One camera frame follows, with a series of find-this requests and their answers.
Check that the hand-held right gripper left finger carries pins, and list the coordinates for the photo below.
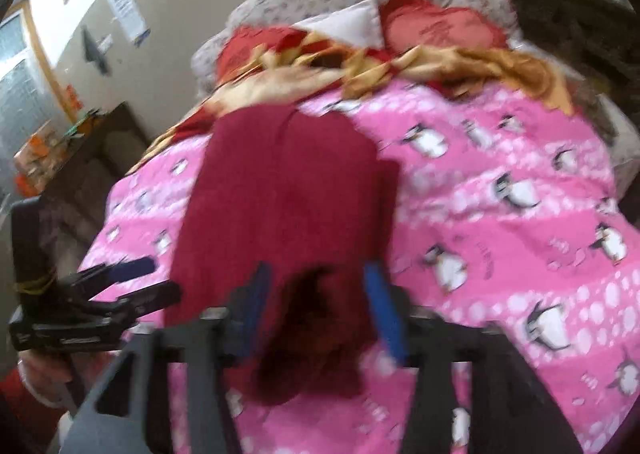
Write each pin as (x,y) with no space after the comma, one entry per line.
(252,306)

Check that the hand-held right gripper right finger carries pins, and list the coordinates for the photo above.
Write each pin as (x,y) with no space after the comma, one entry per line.
(385,309)

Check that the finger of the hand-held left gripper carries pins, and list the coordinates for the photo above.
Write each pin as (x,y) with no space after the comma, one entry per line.
(130,268)
(150,296)

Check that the dark red garment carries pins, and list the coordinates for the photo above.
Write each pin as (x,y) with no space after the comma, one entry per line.
(280,194)

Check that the person's left forearm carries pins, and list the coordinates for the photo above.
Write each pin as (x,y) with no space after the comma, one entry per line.
(20,414)

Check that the person's left hand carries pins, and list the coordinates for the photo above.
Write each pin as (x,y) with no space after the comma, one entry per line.
(95,374)

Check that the orange boxes on desk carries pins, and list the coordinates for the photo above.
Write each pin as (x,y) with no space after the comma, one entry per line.
(37,159)

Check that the dark wooden desk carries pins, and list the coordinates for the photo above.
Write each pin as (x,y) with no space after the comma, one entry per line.
(100,159)

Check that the pink penguin print blanket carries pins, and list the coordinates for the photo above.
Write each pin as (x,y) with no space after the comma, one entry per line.
(500,234)

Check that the frosted glass window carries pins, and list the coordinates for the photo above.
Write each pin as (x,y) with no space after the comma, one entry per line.
(17,84)

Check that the red and yellow blanket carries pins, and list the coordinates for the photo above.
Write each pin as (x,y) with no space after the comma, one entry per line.
(475,64)

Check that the red heart-shaped pillow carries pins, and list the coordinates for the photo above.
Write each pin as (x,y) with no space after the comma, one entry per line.
(440,29)

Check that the white pillow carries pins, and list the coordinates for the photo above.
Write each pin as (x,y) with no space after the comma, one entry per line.
(350,24)

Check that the dark carved wooden furniture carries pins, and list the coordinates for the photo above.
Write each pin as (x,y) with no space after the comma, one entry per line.
(565,24)

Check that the black wall-mounted object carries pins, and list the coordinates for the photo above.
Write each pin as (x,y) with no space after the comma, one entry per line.
(95,51)

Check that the white paper wall notice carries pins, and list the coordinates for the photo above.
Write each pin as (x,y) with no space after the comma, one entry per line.
(127,9)

